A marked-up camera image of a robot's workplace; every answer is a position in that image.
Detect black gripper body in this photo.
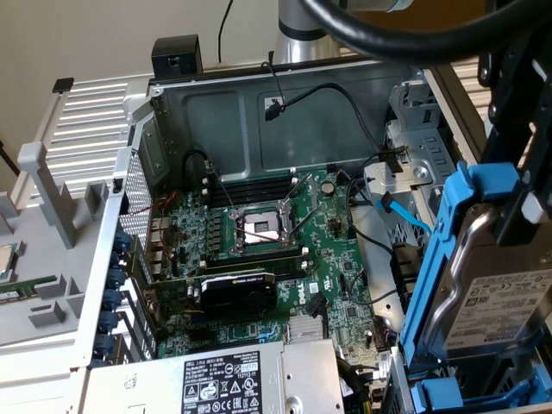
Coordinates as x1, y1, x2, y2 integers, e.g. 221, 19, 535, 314
476, 25, 552, 130

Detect grey optical drive cage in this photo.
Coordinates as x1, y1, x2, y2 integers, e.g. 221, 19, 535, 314
361, 64, 491, 234

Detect green Dell motherboard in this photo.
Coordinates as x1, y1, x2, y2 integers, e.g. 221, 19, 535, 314
146, 167, 392, 389

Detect metal socket cover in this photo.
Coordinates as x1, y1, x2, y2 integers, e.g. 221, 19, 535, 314
279, 172, 323, 219

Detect silver chipset heatsink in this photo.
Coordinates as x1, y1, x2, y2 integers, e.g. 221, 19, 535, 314
287, 317, 324, 344

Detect metal locking lever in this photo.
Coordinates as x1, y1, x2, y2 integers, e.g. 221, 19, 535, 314
239, 227, 285, 245
205, 159, 237, 216

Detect CPU socket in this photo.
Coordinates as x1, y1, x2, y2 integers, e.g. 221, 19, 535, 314
228, 202, 303, 255

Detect green RAM stick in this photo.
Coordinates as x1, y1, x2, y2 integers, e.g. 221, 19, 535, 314
0, 275, 60, 305
202, 250, 310, 277

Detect black graphics card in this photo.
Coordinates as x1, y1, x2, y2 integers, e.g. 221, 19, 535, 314
144, 269, 279, 318

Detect open grey PC case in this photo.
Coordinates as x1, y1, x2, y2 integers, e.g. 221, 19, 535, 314
71, 45, 552, 414

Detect black box with bolts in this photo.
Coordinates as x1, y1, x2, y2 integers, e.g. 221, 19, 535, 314
150, 34, 204, 78

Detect grey power supply unit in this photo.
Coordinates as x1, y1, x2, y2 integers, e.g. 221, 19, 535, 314
84, 338, 346, 414

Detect grey plastic parts rack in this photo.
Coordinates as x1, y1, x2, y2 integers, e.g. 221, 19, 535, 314
0, 141, 114, 348

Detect silver CPU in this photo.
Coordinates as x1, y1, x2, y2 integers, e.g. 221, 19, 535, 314
0, 243, 27, 284

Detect light blue SATA wire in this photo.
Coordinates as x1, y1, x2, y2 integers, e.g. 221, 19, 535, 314
375, 191, 433, 237

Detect white wire label tags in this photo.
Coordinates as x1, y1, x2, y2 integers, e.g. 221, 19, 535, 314
373, 349, 396, 383

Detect black wire with flat plug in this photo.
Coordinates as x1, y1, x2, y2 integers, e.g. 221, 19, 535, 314
306, 291, 329, 320

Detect black optical drive wire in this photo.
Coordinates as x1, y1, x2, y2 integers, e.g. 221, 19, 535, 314
260, 60, 409, 173

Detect yellow black sleeved wire bundle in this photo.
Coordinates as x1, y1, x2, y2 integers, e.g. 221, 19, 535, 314
336, 357, 376, 414

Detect thin black wall cable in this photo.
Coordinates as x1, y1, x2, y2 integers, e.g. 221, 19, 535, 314
216, 0, 236, 64

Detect red black twisted wire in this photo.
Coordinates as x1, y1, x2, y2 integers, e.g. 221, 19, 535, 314
129, 191, 180, 262

